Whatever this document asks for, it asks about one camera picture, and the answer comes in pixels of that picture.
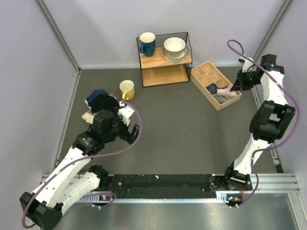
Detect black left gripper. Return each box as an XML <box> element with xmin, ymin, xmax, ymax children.
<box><xmin>103</xmin><ymin>107</ymin><xmax>140</xmax><ymax>144</ymax></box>

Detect pink underwear navy trim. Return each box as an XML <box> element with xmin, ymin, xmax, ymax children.
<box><xmin>216</xmin><ymin>84</ymin><xmax>237</xmax><ymax>97</ymax></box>

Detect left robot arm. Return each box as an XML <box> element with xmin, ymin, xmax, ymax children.
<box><xmin>20</xmin><ymin>105</ymin><xmax>142</xmax><ymax>230</ymax></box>

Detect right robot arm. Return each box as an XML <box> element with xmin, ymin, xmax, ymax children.
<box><xmin>224</xmin><ymin>54</ymin><xmax>296</xmax><ymax>190</ymax></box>

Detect grey rolled underwear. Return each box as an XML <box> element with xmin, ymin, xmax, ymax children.
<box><xmin>214</xmin><ymin>95</ymin><xmax>228</xmax><ymax>104</ymax></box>

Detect navy striped rolled underwear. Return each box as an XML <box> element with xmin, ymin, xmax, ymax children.
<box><xmin>206</xmin><ymin>83</ymin><xmax>219</xmax><ymax>95</ymax></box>

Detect wooden compartment tray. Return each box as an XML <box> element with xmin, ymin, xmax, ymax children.
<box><xmin>191</xmin><ymin>61</ymin><xmax>242</xmax><ymax>111</ymax></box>

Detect black garment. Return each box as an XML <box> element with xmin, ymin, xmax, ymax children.
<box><xmin>91</xmin><ymin>94</ymin><xmax>119</xmax><ymax>113</ymax></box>

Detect cream garment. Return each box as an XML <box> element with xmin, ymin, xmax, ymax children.
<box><xmin>82</xmin><ymin>110</ymin><xmax>96</xmax><ymax>124</ymax></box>

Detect yellow mug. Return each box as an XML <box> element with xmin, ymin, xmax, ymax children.
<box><xmin>119</xmin><ymin>80</ymin><xmax>135</xmax><ymax>101</ymax></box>

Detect navy blue garment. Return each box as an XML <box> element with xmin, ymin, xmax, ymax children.
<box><xmin>84</xmin><ymin>89</ymin><xmax>108</xmax><ymax>108</ymax></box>

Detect white scalloped bowl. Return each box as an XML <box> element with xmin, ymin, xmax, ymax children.
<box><xmin>163</xmin><ymin>47</ymin><xmax>189</xmax><ymax>63</ymax></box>

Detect cream ceramic bowl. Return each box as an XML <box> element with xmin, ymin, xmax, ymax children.
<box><xmin>164</xmin><ymin>37</ymin><xmax>186</xmax><ymax>58</ymax></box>

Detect dark blue mug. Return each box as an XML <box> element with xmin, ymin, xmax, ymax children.
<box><xmin>139</xmin><ymin>32</ymin><xmax>156</xmax><ymax>57</ymax></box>

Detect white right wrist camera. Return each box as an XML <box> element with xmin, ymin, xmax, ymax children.
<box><xmin>238</xmin><ymin>57</ymin><xmax>254</xmax><ymax>73</ymax></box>

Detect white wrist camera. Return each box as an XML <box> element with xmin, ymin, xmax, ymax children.
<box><xmin>118</xmin><ymin>101</ymin><xmax>135</xmax><ymax>126</ymax></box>
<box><xmin>238</xmin><ymin>57</ymin><xmax>254</xmax><ymax>73</ymax></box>

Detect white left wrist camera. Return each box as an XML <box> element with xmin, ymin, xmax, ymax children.
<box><xmin>118</xmin><ymin>101</ymin><xmax>135</xmax><ymax>126</ymax></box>

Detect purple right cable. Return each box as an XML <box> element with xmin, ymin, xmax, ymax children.
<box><xmin>226</xmin><ymin>39</ymin><xmax>301</xmax><ymax>208</ymax></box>

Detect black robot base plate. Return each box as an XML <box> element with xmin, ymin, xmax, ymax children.
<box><xmin>106</xmin><ymin>174</ymin><xmax>253</xmax><ymax>192</ymax></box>

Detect black wire wooden shelf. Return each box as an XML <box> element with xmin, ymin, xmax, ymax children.
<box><xmin>138</xmin><ymin>32</ymin><xmax>193</xmax><ymax>88</ymax></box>

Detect aluminium frame rail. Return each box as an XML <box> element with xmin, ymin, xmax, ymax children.
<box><xmin>256</xmin><ymin>173</ymin><xmax>300</xmax><ymax>193</ymax></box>

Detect grey slotted cable duct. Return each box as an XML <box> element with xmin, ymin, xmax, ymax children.
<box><xmin>79</xmin><ymin>190</ymin><xmax>243</xmax><ymax>205</ymax></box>

